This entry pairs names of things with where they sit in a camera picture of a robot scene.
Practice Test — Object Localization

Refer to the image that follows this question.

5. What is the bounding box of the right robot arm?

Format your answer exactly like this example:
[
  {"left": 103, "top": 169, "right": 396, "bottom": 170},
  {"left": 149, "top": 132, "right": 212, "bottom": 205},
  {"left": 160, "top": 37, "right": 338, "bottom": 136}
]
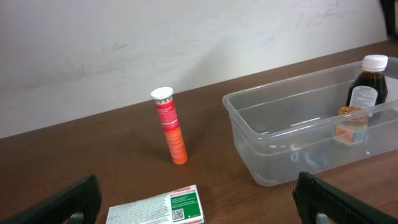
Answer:
[{"left": 379, "top": 0, "right": 397, "bottom": 41}]

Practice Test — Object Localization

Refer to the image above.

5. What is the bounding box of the white green medicine box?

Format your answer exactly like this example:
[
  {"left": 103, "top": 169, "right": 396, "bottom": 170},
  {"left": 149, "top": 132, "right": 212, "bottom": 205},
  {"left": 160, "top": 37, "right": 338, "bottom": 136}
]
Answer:
[{"left": 106, "top": 185, "right": 206, "bottom": 224}]

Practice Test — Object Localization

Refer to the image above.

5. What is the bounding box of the small gold lid jar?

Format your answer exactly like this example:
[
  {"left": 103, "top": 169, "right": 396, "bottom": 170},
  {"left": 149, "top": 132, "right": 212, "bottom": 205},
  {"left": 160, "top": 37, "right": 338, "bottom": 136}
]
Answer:
[{"left": 334, "top": 115, "right": 369, "bottom": 145}]

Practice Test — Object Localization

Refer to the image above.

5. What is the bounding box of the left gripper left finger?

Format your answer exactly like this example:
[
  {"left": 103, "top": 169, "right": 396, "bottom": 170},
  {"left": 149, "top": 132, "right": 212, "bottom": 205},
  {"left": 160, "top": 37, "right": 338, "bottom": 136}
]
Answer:
[{"left": 1, "top": 174, "right": 102, "bottom": 224}]

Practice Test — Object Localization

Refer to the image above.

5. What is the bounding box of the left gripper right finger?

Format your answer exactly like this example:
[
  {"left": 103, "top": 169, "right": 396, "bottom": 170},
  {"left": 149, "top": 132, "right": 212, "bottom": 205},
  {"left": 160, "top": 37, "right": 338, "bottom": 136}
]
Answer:
[{"left": 292, "top": 171, "right": 397, "bottom": 224}]

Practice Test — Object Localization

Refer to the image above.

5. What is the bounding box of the clear plastic container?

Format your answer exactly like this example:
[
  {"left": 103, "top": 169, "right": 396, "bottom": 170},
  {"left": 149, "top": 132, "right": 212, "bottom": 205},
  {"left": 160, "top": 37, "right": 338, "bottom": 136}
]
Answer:
[{"left": 223, "top": 57, "right": 397, "bottom": 187}]

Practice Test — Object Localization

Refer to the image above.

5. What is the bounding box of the dark brown syrup bottle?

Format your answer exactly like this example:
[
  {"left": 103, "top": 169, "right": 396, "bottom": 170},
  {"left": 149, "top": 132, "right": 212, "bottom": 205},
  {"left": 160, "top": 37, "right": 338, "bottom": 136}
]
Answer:
[{"left": 346, "top": 55, "right": 388, "bottom": 109}]

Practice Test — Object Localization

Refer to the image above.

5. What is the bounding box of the orange tablet tube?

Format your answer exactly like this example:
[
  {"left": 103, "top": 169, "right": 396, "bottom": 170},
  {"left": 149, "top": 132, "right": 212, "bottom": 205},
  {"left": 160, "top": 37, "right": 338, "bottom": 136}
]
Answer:
[{"left": 150, "top": 86, "right": 188, "bottom": 165}]

